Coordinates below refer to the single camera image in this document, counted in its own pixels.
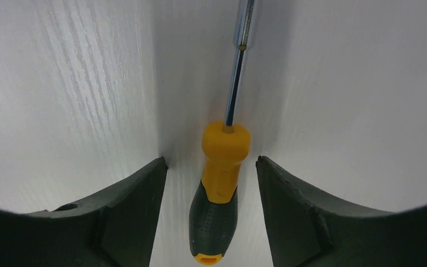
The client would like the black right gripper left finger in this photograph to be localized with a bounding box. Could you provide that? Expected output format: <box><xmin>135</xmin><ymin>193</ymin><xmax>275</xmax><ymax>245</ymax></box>
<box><xmin>0</xmin><ymin>157</ymin><xmax>168</xmax><ymax>266</ymax></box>

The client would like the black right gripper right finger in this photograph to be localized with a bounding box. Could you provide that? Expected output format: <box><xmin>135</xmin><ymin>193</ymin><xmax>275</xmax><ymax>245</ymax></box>
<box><xmin>256</xmin><ymin>156</ymin><xmax>427</xmax><ymax>266</ymax></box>

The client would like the yellow and black screwdriver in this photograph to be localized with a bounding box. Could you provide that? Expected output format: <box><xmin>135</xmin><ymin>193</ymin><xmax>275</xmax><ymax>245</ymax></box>
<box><xmin>188</xmin><ymin>0</ymin><xmax>256</xmax><ymax>266</ymax></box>

